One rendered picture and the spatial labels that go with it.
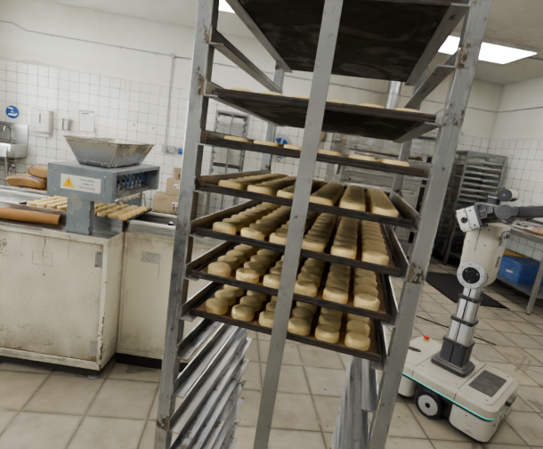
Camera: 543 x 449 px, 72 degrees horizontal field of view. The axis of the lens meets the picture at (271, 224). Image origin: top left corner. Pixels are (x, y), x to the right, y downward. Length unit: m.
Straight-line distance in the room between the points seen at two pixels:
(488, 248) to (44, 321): 2.46
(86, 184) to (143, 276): 0.60
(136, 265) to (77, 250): 0.32
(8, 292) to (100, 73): 4.74
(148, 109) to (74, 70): 1.19
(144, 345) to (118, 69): 4.92
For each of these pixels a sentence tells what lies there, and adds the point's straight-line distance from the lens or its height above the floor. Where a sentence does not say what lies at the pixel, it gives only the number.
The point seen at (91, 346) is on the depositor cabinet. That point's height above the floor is 0.22.
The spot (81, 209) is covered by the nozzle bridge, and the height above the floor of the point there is 0.97.
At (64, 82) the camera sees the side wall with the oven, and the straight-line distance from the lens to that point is 6.88.
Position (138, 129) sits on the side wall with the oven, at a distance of 6.49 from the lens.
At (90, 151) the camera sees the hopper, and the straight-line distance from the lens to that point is 2.19.
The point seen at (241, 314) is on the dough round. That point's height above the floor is 1.06.
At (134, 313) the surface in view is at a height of 0.36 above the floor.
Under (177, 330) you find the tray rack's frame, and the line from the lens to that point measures 0.85.
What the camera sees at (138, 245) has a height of 0.77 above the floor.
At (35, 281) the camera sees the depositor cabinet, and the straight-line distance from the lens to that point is 2.37.
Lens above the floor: 1.41
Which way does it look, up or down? 11 degrees down
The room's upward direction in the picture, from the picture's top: 9 degrees clockwise
